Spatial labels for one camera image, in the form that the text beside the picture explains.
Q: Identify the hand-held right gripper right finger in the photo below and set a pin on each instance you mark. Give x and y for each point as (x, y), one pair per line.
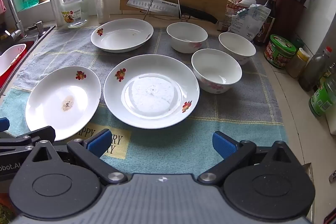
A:
(223, 144)

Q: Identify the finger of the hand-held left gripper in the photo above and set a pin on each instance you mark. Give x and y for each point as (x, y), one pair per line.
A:
(39, 134)
(4, 124)

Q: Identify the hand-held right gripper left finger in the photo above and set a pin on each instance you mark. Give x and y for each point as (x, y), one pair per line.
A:
(98, 140)

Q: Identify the white fruit print plate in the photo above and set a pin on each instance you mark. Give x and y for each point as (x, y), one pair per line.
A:
(152, 92)
(120, 35)
(52, 98)

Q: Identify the white pink flower bowl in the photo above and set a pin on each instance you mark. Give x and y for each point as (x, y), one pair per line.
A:
(215, 69)
(186, 37)
(236, 45)

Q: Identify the grey blue checked cloth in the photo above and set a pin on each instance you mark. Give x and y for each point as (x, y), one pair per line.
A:
(236, 113)

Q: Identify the white plastic colander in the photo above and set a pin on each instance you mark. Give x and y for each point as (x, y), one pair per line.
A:
(10, 58)

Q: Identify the red plastic basin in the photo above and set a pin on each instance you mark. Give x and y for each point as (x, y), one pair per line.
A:
(29, 47)

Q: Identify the steel sink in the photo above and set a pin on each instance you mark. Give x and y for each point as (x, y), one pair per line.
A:
(45, 31)

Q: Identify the steel soap dispenser pump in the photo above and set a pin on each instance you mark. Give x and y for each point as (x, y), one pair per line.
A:
(39, 27)

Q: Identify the green lid sauce jar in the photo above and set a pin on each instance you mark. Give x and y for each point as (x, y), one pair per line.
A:
(279, 53)

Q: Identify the green label plastic bottle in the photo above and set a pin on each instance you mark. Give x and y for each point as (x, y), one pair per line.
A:
(321, 98)

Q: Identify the yellow lid spice jar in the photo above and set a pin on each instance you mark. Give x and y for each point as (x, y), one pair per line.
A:
(298, 64)

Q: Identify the steel faucet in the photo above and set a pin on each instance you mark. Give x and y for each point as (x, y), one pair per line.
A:
(11, 11)

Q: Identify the glass bottle red cap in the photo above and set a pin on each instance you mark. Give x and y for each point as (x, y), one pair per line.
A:
(313, 69)

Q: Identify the pink white dishcloth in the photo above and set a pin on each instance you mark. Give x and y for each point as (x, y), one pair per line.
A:
(2, 6)

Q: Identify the crumpled white blue packet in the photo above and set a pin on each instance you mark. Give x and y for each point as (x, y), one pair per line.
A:
(246, 22)

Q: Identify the glass jar yellow green lid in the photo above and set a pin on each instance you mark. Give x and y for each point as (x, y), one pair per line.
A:
(74, 11)

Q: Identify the white bag red print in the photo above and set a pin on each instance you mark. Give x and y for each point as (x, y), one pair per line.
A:
(245, 2)

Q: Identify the dark red knife block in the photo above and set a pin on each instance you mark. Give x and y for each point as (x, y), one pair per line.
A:
(288, 14)

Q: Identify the dark sauce bottle red cap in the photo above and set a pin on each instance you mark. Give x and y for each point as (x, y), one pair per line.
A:
(270, 3)

